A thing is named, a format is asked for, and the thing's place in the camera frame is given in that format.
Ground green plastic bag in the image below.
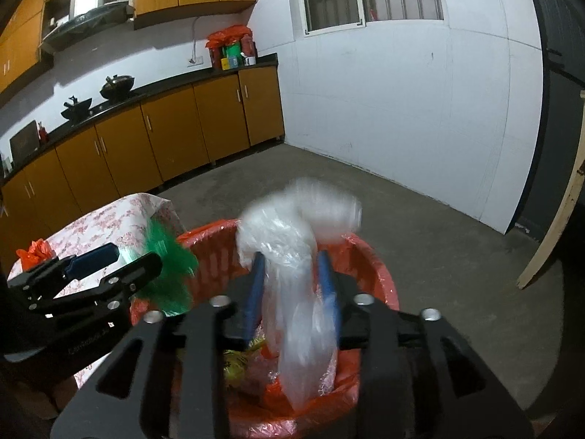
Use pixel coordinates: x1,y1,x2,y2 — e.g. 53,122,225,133
120,218,198,324

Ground yellow-green plastic wrapper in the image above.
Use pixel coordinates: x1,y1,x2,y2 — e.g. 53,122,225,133
223,337,266,386

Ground clear plastic bag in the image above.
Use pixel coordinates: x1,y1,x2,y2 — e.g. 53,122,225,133
236,179,362,409

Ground red trash basket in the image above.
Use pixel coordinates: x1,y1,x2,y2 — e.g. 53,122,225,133
130,218,402,439

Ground orange lower kitchen cabinets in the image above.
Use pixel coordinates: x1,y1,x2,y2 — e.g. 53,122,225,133
1,67,284,267

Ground crumpled orange bag on table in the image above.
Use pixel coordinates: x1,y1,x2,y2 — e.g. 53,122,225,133
16,239,56,271

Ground floral pink tablecloth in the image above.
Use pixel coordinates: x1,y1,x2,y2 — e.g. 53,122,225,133
6,192,186,390

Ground red bottle on counter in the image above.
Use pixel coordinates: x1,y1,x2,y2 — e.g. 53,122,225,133
38,122,49,145

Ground black wok left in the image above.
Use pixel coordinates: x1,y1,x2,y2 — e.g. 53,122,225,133
60,96,92,123

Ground black wok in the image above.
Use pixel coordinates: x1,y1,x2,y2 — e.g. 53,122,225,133
99,74,135,101
60,96,92,123

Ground black countertop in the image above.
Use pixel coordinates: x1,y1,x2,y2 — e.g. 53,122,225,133
1,53,279,185

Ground black wok right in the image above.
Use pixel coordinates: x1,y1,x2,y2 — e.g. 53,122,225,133
99,74,135,101

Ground orange upper cabinets left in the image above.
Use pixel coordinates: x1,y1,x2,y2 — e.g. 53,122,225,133
1,0,53,92

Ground range hood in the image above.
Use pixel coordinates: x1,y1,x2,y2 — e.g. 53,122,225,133
39,0,135,55

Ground green box on counter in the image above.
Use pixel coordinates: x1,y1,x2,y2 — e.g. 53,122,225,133
224,42,243,68

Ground red bag on counter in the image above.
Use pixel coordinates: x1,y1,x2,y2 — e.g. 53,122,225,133
205,25,257,70

